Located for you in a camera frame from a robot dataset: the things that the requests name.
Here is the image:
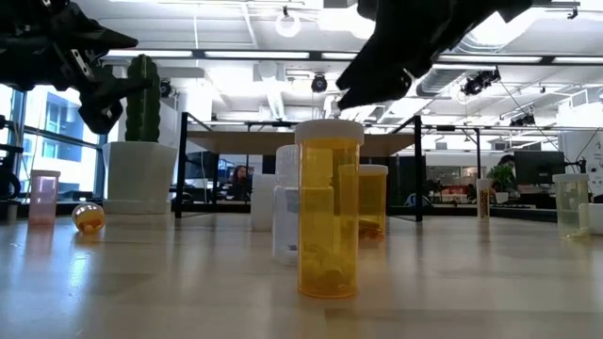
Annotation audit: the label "pale yellow clear bottle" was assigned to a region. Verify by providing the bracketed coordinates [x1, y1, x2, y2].
[552, 173, 591, 239]

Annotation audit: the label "pink pill bottle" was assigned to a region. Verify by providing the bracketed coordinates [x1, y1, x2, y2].
[27, 169, 61, 226]

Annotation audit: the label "small orange pill bottle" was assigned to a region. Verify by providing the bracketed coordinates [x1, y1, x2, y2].
[71, 202, 106, 234]

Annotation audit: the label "white ring lamp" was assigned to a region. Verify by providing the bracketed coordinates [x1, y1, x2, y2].
[275, 11, 302, 39]

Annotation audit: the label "black aluminium table frame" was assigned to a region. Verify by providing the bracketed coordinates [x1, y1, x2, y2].
[489, 204, 581, 225]

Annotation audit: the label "white planter pot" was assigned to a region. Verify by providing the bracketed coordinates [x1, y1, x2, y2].
[102, 140, 179, 216]

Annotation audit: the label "person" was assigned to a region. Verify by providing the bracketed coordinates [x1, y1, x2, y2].
[226, 164, 254, 202]
[489, 153, 519, 187]

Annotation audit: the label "wooden shelf black legs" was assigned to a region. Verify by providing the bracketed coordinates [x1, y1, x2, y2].
[173, 111, 482, 223]

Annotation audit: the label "silver ventilation duct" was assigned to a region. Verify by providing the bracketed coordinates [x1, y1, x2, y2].
[416, 65, 467, 99]

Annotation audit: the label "potted green plant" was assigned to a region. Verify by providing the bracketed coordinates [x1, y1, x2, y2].
[487, 164, 518, 204]

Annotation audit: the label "clear pill bottle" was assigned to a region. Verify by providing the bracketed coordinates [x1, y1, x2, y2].
[271, 144, 302, 266]

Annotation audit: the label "amber pill bottle white cap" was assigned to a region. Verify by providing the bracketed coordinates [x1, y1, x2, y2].
[357, 164, 389, 239]

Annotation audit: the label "long ceiling light strip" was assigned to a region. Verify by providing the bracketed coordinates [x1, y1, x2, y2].
[101, 48, 603, 66]

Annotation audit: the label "green cactus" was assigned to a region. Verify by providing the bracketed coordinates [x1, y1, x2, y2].
[124, 54, 162, 143]

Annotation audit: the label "black stand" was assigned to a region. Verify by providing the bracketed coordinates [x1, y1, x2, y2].
[0, 143, 24, 202]

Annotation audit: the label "white bottle ribbed cap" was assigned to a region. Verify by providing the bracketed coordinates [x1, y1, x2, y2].
[578, 202, 603, 236]

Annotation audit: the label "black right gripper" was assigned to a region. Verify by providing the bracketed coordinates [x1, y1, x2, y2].
[335, 0, 534, 111]

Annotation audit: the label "black computer monitor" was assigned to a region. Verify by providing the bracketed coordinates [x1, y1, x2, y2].
[513, 150, 566, 186]
[185, 150, 220, 181]

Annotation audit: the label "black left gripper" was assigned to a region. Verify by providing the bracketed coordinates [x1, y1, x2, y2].
[0, 0, 155, 136]

